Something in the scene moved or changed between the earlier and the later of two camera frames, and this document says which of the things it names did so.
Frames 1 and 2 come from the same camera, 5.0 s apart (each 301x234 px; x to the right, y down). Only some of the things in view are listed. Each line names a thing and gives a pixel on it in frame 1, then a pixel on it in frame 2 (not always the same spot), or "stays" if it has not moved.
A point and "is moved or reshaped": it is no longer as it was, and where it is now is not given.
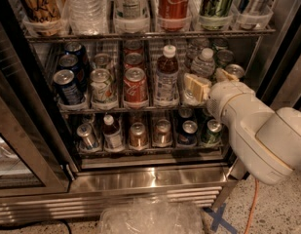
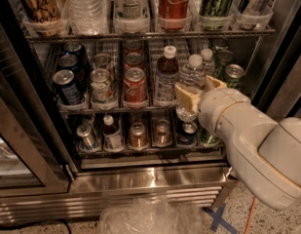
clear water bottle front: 203,66 is moved or reshaped
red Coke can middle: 133,60 stays
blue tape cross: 219,219 stays
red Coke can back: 131,46 stays
